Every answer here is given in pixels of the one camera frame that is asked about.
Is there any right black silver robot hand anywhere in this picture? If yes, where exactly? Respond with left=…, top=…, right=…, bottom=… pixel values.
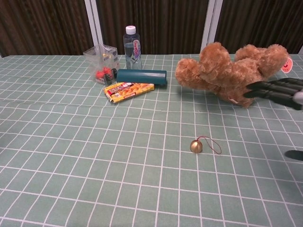
left=243, top=78, right=303, bottom=162

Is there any gold bell with red cord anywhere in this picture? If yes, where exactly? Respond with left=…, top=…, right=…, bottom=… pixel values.
left=189, top=136, right=223, bottom=155

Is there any pink round hang tag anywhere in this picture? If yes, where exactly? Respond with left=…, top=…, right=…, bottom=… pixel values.
left=280, top=57, right=294, bottom=74

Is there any brown plush teddy bear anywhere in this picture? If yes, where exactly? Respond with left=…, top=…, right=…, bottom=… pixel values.
left=174, top=42, right=290, bottom=109

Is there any dark brown partition panel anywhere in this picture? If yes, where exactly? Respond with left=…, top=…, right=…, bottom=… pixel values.
left=91, top=0, right=215, bottom=55
left=208, top=0, right=303, bottom=55
left=0, top=0, right=100, bottom=58

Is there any teal rectangular box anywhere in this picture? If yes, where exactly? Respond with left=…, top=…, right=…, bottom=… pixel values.
left=116, top=69, right=169, bottom=88

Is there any yellow orange snack box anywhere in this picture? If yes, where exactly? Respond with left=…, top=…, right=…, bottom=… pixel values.
left=103, top=82, right=155, bottom=104

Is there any clear plastic water bottle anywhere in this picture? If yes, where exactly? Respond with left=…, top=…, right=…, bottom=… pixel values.
left=123, top=25, right=143, bottom=70

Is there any clear bag with red toys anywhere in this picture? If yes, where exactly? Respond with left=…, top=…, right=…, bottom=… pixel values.
left=82, top=44, right=119, bottom=86

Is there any green checked tablecloth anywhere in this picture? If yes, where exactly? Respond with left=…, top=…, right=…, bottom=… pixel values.
left=0, top=53, right=303, bottom=227

